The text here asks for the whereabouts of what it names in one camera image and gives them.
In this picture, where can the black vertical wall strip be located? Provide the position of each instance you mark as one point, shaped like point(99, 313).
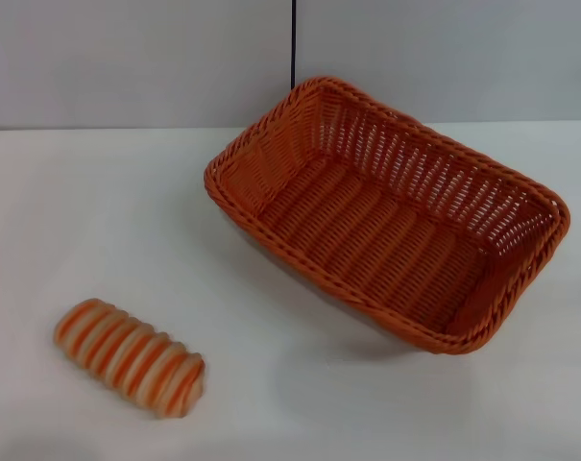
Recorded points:
point(293, 43)

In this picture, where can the orange woven plastic basket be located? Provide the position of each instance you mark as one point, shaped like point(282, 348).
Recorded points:
point(367, 225)

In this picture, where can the orange striped bread loaf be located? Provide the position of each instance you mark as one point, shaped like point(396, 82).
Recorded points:
point(131, 357)

